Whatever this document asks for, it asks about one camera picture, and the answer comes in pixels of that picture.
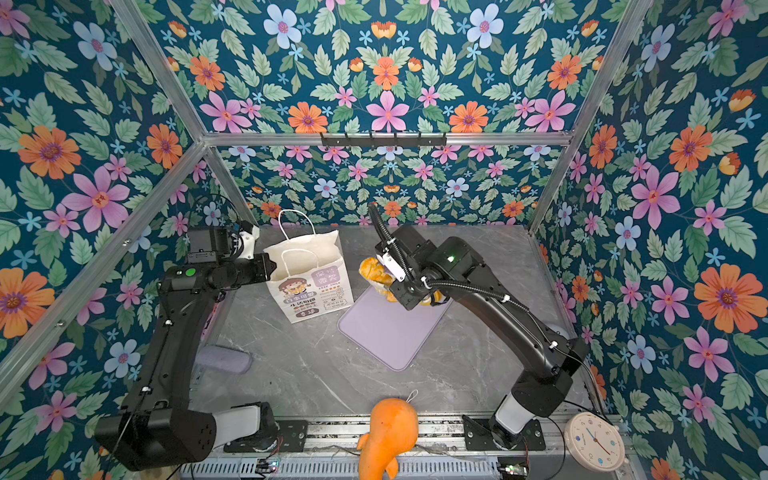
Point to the lilac plastic tray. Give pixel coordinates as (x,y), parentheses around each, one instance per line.
(387,331)

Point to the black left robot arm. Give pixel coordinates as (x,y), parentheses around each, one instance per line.
(156,427)

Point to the white printed paper bag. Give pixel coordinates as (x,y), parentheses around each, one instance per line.
(311,278)

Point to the black hook rail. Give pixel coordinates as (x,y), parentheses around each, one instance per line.
(371,140)

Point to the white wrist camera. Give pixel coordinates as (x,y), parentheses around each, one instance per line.
(249,234)
(393,267)

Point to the orange plush whale toy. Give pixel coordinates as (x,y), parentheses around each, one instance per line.
(393,430)

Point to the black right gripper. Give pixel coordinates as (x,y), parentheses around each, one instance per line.
(407,302)

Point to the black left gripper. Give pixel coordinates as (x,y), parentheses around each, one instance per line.
(262,270)

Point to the twisted glazed fake bread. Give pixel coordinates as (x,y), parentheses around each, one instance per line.
(378,277)

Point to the striped round fake bread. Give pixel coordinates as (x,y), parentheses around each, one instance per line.
(434,299)

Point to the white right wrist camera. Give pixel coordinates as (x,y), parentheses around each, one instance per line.
(393,267)

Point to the white round wall clock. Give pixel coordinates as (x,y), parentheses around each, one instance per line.
(594,443)

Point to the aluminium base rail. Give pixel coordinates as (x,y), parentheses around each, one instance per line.
(448,446)

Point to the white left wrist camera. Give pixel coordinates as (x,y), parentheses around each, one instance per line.
(249,234)

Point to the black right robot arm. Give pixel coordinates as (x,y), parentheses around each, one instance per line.
(550,361)

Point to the lilac oval pad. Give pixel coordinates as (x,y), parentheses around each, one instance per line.
(222,359)

